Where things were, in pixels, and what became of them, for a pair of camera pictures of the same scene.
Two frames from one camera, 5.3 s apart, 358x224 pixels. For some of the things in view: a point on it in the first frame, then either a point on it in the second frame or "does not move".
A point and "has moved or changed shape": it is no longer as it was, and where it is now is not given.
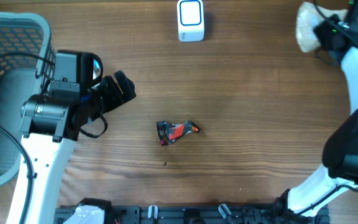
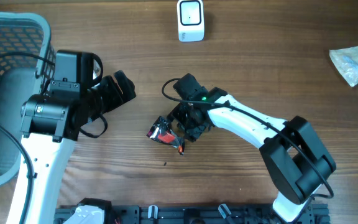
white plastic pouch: x=309 y=15 has moved or changed shape
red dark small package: x=169 y=133 has moved or changed shape
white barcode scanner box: x=191 y=20 does not move
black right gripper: x=321 y=31 → x=192 y=132
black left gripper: x=115 y=98 does not move
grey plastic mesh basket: x=6 y=84 does not move
